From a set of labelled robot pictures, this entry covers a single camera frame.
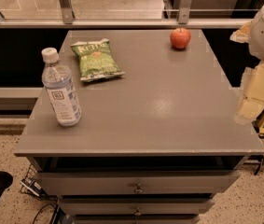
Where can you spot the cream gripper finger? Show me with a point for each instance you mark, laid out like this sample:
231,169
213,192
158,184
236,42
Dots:
242,34
251,100

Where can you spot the red apple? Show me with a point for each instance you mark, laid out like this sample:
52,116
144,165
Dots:
180,38

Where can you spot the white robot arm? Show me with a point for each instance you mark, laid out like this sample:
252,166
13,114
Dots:
256,37

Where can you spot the clear plastic water bottle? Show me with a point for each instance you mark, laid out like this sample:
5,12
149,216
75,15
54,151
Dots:
58,82

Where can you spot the top grey drawer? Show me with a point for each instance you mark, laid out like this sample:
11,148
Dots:
136,183

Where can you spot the grey drawer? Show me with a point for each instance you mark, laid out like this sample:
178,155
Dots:
136,183
135,206
154,219

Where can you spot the grey drawer cabinet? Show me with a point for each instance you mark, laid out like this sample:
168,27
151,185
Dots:
171,111

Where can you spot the green chip bag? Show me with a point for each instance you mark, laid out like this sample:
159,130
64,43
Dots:
96,60

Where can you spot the middle grey drawer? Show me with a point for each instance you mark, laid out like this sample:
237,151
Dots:
135,206

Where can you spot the bottom grey drawer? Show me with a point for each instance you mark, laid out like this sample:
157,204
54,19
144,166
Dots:
154,219

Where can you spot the metal glass railing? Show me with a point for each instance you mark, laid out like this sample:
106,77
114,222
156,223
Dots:
127,13

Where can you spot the small blue floor device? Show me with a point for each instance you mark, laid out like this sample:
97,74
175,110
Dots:
32,186

